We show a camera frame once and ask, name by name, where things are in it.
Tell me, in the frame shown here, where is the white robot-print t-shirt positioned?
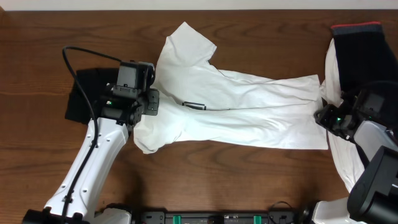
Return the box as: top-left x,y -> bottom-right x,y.
133,23 -> 328,154

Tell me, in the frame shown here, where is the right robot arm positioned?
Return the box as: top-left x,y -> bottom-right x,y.
310,90 -> 397,223

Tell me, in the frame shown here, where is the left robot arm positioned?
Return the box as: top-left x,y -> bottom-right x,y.
22,85 -> 159,224

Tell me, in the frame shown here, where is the white garment under pile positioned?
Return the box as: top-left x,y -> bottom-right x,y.
320,39 -> 364,192

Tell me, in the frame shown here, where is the folded black shirt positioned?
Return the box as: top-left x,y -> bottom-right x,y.
64,67 -> 121,125

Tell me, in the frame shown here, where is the black garment with red trim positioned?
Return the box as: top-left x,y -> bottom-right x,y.
330,21 -> 398,119

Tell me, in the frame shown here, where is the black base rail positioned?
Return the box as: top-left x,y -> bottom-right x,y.
99,202 -> 312,224

